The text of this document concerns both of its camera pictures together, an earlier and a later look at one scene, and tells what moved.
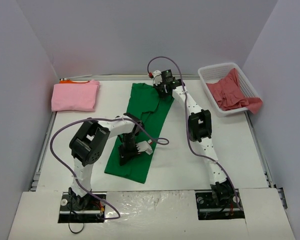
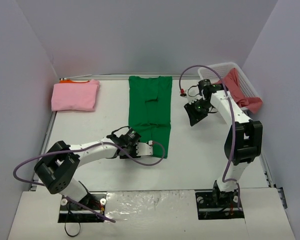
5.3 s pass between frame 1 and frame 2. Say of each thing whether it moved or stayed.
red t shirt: stayed
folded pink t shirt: stayed
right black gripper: moved
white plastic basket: stayed
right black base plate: stayed
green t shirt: moved
